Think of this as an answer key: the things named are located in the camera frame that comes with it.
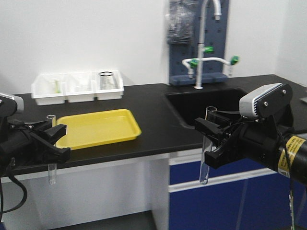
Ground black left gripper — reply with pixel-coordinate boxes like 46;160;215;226
0;97;71;178

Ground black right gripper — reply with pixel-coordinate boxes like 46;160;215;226
194;109;293;169

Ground short clear test tube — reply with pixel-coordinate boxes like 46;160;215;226
47;115;57;185

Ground tall clear test tube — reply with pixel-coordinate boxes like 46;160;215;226
199;106;217;185

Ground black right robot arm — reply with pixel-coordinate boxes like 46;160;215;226
195;115;307;185

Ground yellow plastic tray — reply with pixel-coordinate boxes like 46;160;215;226
56;109;142;150

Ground black lab sink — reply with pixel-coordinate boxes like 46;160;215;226
165;88;247;128

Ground left white storage bin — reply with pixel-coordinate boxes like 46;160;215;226
31;74;66;105

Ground white storage bin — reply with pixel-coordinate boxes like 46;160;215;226
65;72;94;103
31;74;66;105
92;70;124;100

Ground glass beaker with green stick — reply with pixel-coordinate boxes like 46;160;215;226
49;79;61;93

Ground blue white lab cabinet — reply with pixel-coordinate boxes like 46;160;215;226
149;150;307;230

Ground middle white storage bin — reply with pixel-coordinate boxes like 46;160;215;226
65;72;94;103

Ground clear glassware in middle bin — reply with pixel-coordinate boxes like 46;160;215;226
71;77;91;92

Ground right white storage bin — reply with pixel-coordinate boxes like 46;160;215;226
92;70;124;100

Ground white lab faucet green knobs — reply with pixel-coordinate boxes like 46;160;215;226
182;0;239;90

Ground blue pegboard drying rack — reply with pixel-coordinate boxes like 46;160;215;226
168;0;229;86

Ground clear plastic bag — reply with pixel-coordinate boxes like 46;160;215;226
166;0;199;45

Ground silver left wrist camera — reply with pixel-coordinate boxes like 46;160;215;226
0;93;24;116

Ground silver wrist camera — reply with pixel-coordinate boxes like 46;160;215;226
0;93;24;116
239;83;293;118

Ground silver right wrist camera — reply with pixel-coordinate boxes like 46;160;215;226
239;83;293;118

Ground black wire tripod stand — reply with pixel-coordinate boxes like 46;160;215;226
98;71;118;90

